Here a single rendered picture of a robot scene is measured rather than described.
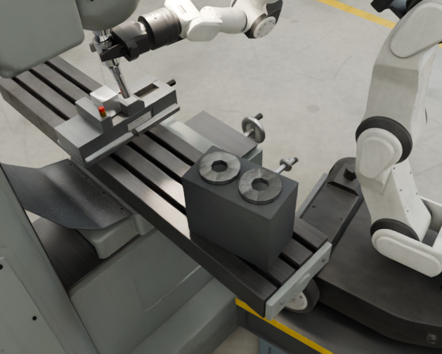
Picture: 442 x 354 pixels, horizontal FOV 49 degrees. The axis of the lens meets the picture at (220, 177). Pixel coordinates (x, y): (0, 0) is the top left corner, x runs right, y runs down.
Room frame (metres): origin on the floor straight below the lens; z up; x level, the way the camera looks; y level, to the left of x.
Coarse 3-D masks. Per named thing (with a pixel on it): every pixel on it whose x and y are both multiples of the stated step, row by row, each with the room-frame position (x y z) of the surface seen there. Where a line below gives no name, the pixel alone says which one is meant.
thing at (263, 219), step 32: (224, 160) 0.74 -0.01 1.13; (192, 192) 0.70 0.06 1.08; (224, 192) 0.66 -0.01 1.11; (256, 192) 0.65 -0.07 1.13; (288, 192) 0.65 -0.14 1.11; (192, 224) 0.71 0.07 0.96; (224, 224) 0.65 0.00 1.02; (256, 224) 0.60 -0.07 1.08; (288, 224) 0.65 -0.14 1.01; (256, 256) 0.60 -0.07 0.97
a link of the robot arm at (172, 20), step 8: (168, 0) 1.19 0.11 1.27; (176, 0) 1.18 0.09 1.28; (184, 0) 1.18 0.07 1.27; (160, 8) 1.14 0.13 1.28; (168, 8) 1.18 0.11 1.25; (176, 8) 1.15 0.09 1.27; (184, 8) 1.15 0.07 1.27; (192, 8) 1.16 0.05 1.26; (168, 16) 1.11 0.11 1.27; (176, 16) 1.13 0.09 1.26; (184, 16) 1.13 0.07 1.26; (192, 16) 1.13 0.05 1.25; (200, 16) 1.14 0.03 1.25; (168, 24) 1.09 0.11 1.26; (176, 24) 1.10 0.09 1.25; (184, 24) 1.12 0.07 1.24; (176, 32) 1.10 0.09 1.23; (176, 40) 1.11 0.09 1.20
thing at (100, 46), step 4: (108, 36) 1.04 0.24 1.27; (92, 40) 1.03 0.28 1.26; (108, 40) 1.02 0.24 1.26; (112, 40) 1.04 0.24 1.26; (96, 44) 1.02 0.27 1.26; (100, 44) 1.01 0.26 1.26; (104, 44) 1.02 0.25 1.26; (108, 44) 1.02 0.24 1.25; (112, 44) 1.03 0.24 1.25; (96, 48) 1.02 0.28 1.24; (100, 48) 1.02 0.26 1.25; (104, 48) 1.02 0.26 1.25; (100, 52) 1.02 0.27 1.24; (108, 60) 1.02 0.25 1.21; (112, 60) 1.02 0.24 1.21; (116, 60) 1.02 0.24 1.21; (108, 64) 1.02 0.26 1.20
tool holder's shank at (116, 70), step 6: (114, 66) 1.03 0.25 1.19; (114, 72) 1.03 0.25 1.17; (120, 72) 1.04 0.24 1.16; (114, 78) 1.04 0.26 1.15; (120, 78) 1.03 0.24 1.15; (120, 84) 1.03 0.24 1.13; (126, 84) 1.05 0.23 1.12; (120, 90) 1.04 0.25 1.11; (126, 90) 1.04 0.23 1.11; (126, 96) 1.04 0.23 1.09
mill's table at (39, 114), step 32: (64, 64) 1.46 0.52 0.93; (32, 96) 1.29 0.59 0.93; (64, 96) 1.31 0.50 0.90; (160, 128) 1.10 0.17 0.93; (128, 160) 0.97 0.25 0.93; (160, 160) 0.96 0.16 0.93; (192, 160) 0.95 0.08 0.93; (128, 192) 0.86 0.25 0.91; (160, 192) 0.86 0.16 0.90; (160, 224) 0.77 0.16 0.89; (192, 256) 0.69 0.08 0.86; (224, 256) 0.63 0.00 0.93; (288, 256) 0.62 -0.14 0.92; (320, 256) 0.63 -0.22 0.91; (256, 288) 0.55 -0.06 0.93; (288, 288) 0.55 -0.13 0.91
